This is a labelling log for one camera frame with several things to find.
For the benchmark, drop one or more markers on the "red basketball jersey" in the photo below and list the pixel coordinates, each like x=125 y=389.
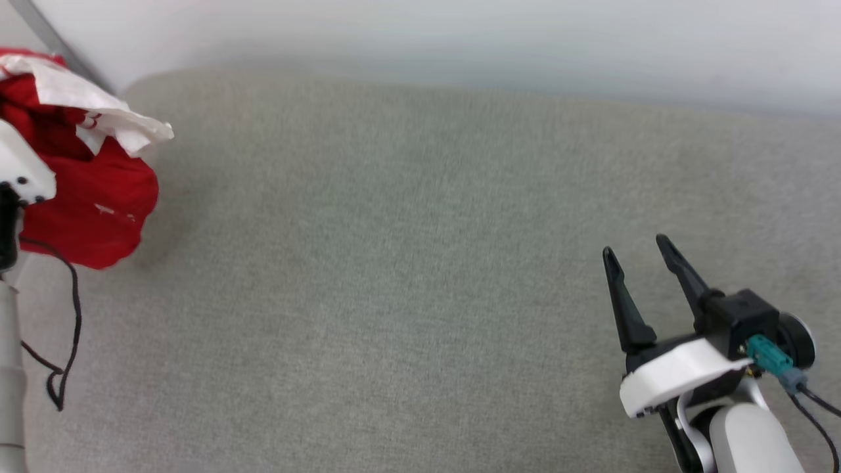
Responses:
x=92 y=203

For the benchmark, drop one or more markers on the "teal right camera connector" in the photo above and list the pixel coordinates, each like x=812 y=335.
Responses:
x=769 y=355

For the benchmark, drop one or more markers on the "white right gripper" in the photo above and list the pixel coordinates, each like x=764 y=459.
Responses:
x=677 y=374

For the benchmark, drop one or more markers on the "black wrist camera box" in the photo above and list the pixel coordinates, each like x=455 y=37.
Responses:
x=8 y=226
x=742 y=318

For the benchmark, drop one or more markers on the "grey wall trim strip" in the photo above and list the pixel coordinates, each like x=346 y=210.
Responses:
x=62 y=47

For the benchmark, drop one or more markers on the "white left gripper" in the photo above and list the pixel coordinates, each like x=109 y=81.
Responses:
x=23 y=164

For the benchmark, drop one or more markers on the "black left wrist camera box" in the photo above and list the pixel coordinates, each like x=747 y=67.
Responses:
x=8 y=226

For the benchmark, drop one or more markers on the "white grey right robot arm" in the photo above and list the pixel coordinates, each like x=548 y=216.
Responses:
x=749 y=440

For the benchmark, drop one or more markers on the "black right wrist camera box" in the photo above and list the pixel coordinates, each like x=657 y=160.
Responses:
x=742 y=318

